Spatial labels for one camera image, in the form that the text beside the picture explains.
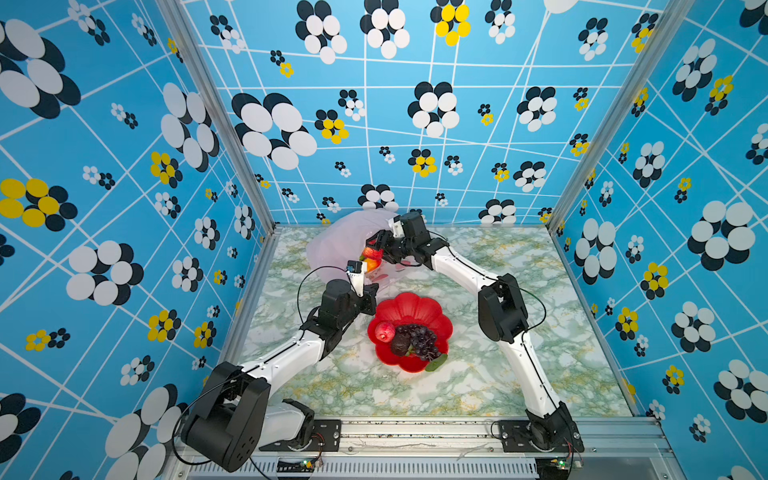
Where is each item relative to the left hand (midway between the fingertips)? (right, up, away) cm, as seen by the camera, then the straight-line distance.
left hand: (379, 284), depth 85 cm
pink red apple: (+1, -13, 0) cm, 13 cm away
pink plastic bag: (-12, +14, +8) cm, 20 cm away
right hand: (-4, +11, +11) cm, 16 cm away
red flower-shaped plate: (+9, -9, +11) cm, 17 cm away
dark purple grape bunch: (+13, -16, 0) cm, 21 cm away
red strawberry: (-3, +9, +6) cm, 11 cm away
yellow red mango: (-3, +5, +18) cm, 19 cm away
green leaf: (+16, -21, -4) cm, 27 cm away
